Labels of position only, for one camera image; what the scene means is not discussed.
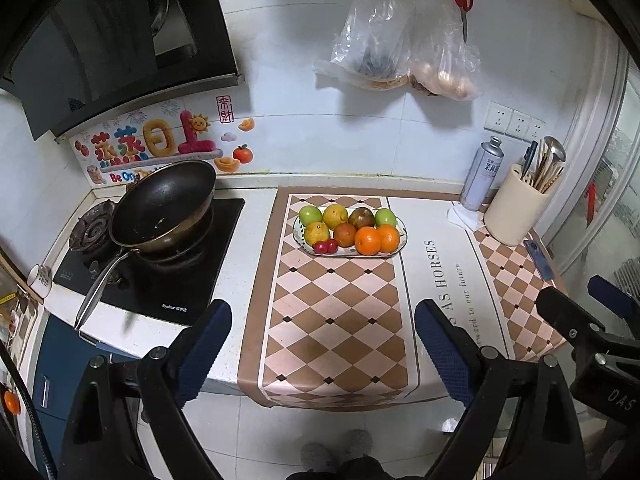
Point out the clear plastic bag with buns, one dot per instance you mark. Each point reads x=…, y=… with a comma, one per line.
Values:
x=445, y=70

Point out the white wall socket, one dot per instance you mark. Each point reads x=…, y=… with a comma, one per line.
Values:
x=536, y=128
x=519, y=123
x=498, y=117

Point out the gas burner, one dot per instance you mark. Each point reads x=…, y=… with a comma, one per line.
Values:
x=90, y=230

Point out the red seal wall sticker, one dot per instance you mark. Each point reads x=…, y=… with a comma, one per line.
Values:
x=225, y=109

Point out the white tissue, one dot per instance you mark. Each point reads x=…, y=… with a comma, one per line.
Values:
x=465, y=219

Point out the brown checked table mat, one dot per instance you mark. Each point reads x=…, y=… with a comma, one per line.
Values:
x=325, y=320

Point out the colourful wall sticker banner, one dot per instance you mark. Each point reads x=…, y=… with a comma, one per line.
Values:
x=160, y=140

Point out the small orange ball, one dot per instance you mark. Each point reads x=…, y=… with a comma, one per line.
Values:
x=11, y=402

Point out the small blue knife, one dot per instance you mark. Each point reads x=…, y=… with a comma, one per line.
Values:
x=540, y=260

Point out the bundle of wooden chopsticks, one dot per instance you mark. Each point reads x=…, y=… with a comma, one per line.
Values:
x=545, y=176

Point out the brownish green orange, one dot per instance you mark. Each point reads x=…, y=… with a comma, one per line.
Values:
x=361, y=217

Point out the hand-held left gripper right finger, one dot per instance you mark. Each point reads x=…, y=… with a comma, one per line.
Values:
x=445, y=350

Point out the silver spray can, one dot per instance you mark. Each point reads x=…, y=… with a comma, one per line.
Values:
x=482, y=175

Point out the red hanging item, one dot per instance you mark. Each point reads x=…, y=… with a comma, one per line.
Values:
x=591, y=202

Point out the person's dark trousers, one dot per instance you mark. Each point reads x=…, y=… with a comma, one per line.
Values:
x=350, y=471

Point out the glass sliding door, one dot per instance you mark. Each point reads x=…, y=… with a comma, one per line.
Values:
x=615, y=160

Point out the beige utensil holder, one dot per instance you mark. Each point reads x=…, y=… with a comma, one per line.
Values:
x=510, y=210

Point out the bright orange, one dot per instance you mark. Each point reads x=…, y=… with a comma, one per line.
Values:
x=367, y=241
x=390, y=238

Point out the yellow orange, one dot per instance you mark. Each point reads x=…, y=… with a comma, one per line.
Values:
x=317, y=233
x=335, y=216

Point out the yellow-green citrus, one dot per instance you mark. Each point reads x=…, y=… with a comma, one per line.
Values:
x=311, y=215

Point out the green apple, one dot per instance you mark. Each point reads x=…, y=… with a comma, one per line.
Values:
x=385, y=217

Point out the black glass cooktop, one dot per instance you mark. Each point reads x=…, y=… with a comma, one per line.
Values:
x=190, y=280

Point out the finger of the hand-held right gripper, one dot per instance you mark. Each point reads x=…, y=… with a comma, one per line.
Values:
x=612, y=295
x=565, y=312

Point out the grey slipper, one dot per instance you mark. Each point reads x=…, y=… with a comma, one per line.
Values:
x=317, y=455
x=356, y=444

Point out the blue cabinet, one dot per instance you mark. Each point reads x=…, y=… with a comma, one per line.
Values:
x=65, y=355

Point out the dark red-orange orange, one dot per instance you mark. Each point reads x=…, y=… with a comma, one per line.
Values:
x=345, y=235

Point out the floral white plate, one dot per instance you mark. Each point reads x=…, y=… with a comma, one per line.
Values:
x=301, y=244

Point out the white cup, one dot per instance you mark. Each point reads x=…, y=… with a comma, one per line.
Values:
x=40, y=280

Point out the black range hood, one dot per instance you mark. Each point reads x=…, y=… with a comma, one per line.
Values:
x=100, y=45

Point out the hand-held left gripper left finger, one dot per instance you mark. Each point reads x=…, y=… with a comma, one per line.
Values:
x=205, y=345

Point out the metal ladle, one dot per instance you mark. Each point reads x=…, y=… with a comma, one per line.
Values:
x=554, y=147

